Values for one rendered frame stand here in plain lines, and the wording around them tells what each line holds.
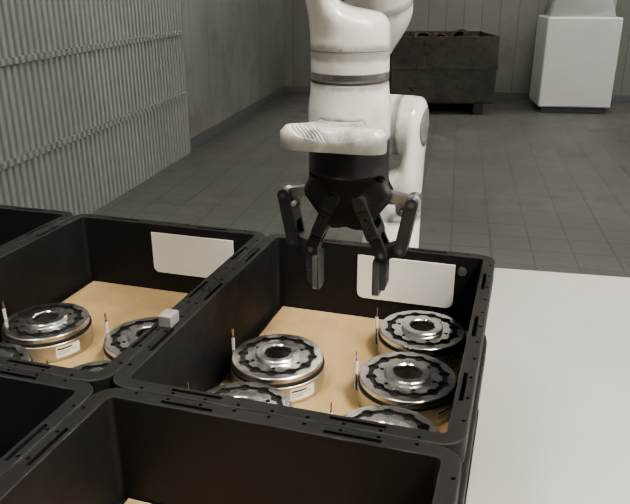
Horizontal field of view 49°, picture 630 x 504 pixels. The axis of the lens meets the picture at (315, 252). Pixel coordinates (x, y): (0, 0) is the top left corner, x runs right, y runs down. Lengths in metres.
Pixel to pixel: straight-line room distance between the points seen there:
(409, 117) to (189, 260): 0.38
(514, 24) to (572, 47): 1.06
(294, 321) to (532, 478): 0.35
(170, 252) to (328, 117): 0.45
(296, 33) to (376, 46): 8.09
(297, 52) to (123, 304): 7.82
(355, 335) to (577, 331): 0.49
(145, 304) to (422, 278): 0.38
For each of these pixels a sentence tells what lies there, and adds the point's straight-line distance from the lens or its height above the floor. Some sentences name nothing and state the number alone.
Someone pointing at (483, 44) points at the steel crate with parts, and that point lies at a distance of 7.32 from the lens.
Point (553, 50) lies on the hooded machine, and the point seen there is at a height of 0.63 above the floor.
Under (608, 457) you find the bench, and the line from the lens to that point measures 0.96.
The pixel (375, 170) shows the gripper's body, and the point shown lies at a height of 1.09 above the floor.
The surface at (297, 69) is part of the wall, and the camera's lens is 8.73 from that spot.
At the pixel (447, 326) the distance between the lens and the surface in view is 0.85.
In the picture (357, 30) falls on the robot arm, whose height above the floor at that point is 1.21.
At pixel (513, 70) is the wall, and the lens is 8.54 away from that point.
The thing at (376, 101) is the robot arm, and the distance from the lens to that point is 0.61.
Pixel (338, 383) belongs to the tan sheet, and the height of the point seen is 0.83.
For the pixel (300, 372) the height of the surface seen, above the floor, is 0.86.
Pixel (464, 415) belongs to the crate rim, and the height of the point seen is 0.93.
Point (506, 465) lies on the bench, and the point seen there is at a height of 0.70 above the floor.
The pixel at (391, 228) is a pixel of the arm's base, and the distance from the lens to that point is 1.08.
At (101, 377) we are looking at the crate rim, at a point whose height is 0.93.
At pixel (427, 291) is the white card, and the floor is 0.88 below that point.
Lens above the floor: 1.24
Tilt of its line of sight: 21 degrees down
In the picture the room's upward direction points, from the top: straight up
